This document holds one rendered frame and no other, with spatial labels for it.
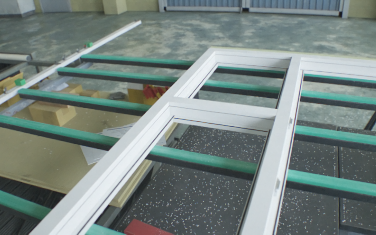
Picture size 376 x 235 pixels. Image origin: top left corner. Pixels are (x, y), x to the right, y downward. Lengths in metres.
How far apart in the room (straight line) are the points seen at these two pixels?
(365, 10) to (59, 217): 6.52
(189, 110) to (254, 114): 0.23
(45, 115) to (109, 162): 0.95
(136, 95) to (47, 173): 0.66
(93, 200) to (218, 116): 0.50
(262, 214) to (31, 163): 1.10
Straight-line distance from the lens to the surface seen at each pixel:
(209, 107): 1.05
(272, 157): 0.82
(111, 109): 1.32
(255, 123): 1.03
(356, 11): 6.79
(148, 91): 1.62
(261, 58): 1.54
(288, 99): 1.11
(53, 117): 1.71
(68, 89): 1.92
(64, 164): 1.42
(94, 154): 1.42
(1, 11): 10.29
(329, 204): 1.23
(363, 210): 1.25
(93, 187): 0.80
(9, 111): 1.61
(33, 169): 1.47
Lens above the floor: 1.44
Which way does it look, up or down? 31 degrees down
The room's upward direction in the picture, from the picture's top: 5 degrees counter-clockwise
